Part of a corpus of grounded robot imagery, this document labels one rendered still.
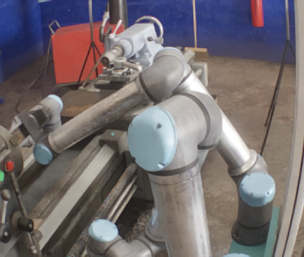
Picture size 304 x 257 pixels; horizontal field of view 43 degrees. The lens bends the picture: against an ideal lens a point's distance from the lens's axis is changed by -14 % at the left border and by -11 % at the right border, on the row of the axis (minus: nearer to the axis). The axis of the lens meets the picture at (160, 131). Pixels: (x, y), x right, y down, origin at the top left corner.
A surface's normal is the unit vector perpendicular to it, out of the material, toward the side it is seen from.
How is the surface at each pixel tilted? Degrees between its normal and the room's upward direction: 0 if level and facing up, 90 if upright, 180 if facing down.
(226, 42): 90
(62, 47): 90
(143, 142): 83
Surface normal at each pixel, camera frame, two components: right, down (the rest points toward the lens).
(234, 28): -0.31, 0.46
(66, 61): 0.04, 0.46
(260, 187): -0.07, -0.84
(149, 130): -0.68, 0.27
